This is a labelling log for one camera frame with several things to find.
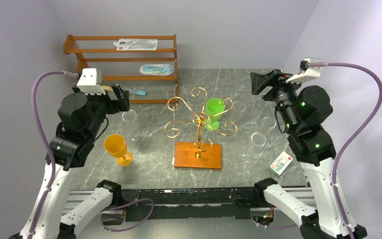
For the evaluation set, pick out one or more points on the blue packaged item lower shelf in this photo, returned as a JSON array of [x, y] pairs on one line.
[[157, 69]]

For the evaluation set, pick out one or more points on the small white teal box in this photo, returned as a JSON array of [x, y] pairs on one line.
[[279, 165]]

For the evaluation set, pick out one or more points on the wooden two-tier shelf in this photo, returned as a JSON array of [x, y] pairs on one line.
[[165, 44]]

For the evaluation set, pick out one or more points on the yellow pink eraser stick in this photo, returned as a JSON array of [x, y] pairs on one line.
[[107, 88]]

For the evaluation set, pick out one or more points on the gold wire wine glass rack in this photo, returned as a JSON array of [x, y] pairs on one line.
[[201, 153]]

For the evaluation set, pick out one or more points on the clear wine glass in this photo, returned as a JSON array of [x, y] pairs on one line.
[[237, 111], [258, 139], [269, 122], [129, 116]]

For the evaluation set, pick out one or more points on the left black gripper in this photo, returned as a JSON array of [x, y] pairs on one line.
[[122, 103]]

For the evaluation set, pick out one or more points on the green plastic wine glass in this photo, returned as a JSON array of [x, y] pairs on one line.
[[214, 106]]

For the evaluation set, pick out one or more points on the blue eraser stick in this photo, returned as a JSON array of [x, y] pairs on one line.
[[138, 92]]

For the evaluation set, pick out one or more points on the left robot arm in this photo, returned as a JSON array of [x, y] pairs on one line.
[[81, 118]]

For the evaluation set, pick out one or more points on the packaged item top shelf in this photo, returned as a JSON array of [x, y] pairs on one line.
[[125, 44]]

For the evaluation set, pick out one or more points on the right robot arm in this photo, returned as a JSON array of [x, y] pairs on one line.
[[303, 111]]

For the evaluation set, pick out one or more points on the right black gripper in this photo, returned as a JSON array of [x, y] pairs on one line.
[[269, 83]]

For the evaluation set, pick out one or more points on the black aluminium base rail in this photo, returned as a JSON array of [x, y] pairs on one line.
[[237, 202]]

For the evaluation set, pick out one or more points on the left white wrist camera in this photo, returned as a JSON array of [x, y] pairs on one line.
[[90, 82]]

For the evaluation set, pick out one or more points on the orange plastic wine glass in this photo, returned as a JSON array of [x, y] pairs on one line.
[[116, 146]]

